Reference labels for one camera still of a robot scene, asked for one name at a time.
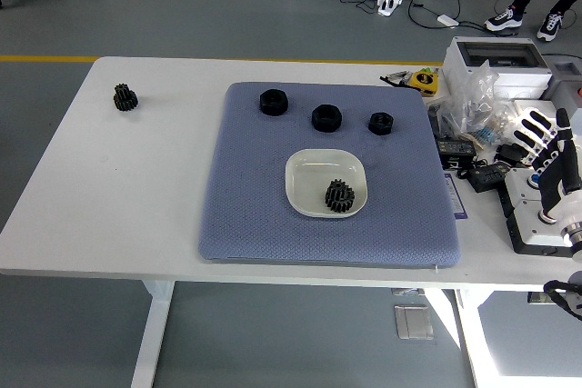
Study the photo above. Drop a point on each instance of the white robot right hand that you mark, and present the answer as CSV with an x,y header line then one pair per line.
x,y
557,170

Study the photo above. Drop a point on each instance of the large black gear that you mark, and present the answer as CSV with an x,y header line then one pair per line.
x,y
341,204

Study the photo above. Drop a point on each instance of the white square dish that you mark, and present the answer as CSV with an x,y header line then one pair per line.
x,y
309,174

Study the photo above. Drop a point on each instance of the white button control box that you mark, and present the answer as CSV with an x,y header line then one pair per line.
x,y
527,224

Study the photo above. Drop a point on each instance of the white flat box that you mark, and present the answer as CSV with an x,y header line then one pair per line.
x,y
536,102

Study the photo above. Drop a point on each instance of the black labelled control box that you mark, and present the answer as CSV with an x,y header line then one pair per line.
x,y
538,298

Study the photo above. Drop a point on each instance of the small black hex nut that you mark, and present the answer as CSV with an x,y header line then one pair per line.
x,y
381,123

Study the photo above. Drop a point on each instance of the medium black hex nut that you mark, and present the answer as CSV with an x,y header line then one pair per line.
x,y
327,117

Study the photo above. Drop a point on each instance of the large black hex nut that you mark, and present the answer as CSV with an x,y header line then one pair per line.
x,y
273,102

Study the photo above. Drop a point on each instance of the small black device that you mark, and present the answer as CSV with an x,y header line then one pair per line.
x,y
507,152

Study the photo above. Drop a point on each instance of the black power adapter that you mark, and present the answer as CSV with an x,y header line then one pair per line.
x,y
486,177

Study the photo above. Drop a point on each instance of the bag of blue components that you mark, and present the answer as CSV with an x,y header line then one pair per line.
x,y
481,137

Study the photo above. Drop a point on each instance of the flat black adapter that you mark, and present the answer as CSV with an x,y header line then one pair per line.
x,y
454,147

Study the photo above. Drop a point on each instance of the blue white label card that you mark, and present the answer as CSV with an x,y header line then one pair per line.
x,y
457,206

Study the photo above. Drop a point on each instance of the clear plastic parts bag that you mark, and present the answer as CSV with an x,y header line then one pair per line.
x,y
473,97

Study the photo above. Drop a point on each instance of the yellow tape measure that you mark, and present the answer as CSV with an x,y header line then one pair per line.
x,y
424,81

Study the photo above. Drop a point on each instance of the white floor adapter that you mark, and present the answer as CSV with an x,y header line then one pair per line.
x,y
448,20

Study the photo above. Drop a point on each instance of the white table leg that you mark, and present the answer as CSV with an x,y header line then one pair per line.
x,y
477,338
152,338

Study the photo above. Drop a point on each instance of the metal pliers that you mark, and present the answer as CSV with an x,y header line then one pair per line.
x,y
394,78

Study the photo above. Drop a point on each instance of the table height control panel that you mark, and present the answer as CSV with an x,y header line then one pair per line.
x,y
407,291

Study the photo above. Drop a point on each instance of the metal floor plate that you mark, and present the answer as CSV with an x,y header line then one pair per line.
x,y
413,322

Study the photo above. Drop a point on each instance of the white power strip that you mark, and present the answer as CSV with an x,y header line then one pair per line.
x,y
390,2

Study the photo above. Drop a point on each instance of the blue-grey textured mat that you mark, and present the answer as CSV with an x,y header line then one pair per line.
x,y
254,233

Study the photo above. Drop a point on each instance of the black double gear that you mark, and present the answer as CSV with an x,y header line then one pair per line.
x,y
125,98

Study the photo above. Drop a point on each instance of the white electrical enclosure box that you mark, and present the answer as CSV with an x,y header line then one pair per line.
x,y
518,75

